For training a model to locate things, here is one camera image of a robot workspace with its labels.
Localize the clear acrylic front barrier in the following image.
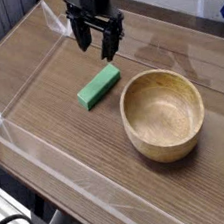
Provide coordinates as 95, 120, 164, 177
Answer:
0, 114, 185, 224

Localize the green rectangular block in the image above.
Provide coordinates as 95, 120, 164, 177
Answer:
77, 64, 121, 110

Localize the clear acrylic corner bracket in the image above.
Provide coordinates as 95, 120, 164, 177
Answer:
40, 1, 72, 37

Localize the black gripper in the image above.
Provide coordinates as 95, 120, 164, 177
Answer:
64, 0, 124, 62

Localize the brown wooden bowl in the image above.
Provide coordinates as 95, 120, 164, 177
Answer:
119, 69, 205, 163

